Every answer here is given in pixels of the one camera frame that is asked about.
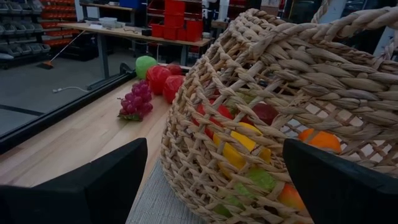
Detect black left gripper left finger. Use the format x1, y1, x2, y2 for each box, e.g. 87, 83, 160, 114
0, 137, 149, 224

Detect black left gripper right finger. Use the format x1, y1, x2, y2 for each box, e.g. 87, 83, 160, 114
282, 138, 398, 224

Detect long red orange fruit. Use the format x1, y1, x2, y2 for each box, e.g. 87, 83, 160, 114
276, 182, 307, 212

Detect orange plastic fruit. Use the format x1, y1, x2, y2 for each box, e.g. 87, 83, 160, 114
297, 128, 342, 154

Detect green plastic cucumber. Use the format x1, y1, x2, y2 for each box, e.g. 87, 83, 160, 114
213, 167, 277, 218

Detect dark red plastic apple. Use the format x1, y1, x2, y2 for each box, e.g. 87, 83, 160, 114
241, 102, 280, 127

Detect purple plastic grape bunch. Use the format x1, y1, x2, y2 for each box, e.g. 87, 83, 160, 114
117, 79, 154, 122

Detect yellow plastic bell pepper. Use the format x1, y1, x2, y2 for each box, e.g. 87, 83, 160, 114
213, 121, 272, 178

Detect red orange plastic tomato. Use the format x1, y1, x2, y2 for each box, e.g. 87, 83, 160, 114
192, 98, 234, 140

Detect light green plastic apple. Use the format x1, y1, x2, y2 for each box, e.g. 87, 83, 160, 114
134, 55, 158, 80

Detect grey woven placemat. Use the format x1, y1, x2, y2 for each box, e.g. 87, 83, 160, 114
126, 158, 206, 224

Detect broom with orange head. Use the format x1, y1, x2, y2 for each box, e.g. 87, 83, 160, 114
36, 29, 86, 70

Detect black table clamp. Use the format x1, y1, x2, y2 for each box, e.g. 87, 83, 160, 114
119, 62, 135, 77

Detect wooden workbench with grey legs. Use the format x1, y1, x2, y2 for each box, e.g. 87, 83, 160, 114
57, 22, 212, 91

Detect shelf of red bins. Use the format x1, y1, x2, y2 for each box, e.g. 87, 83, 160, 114
40, 0, 78, 47

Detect clear plastic container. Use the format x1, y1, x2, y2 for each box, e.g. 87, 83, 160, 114
98, 17, 125, 29

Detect shelf of grey bins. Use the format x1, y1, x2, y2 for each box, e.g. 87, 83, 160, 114
0, 0, 52, 68

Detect small wooden table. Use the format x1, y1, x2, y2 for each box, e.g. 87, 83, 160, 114
79, 2, 137, 26

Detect blue plastic bin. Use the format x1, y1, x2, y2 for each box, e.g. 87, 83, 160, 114
119, 0, 147, 9

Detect red plastic storage bins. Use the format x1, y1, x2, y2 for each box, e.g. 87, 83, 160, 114
150, 0, 204, 43

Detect black aluminium table frame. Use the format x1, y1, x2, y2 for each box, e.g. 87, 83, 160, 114
0, 70, 137, 155

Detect white floor cable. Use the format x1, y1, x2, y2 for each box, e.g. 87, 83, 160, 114
52, 86, 91, 94

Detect woven wicker basket with handles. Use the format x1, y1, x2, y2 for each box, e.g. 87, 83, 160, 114
160, 0, 398, 224

